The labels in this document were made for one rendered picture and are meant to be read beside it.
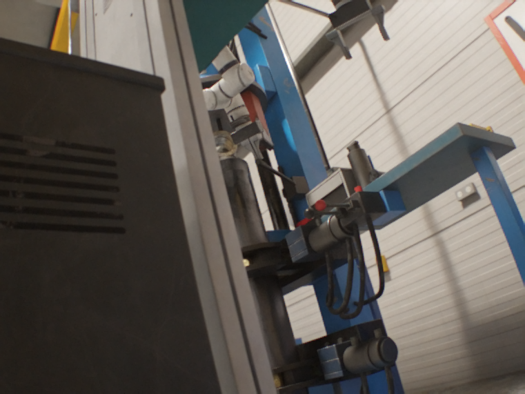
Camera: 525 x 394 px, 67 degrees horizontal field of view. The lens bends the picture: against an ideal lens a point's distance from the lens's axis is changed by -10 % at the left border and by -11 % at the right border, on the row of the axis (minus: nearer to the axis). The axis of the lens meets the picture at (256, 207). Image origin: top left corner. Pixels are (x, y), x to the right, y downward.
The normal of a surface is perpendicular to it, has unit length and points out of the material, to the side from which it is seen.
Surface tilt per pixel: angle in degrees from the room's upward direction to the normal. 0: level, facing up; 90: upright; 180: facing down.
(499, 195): 90
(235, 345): 90
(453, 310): 90
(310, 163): 90
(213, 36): 180
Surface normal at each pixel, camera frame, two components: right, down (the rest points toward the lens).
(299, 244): -0.83, 0.00
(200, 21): 0.24, 0.90
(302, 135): 0.51, -0.43
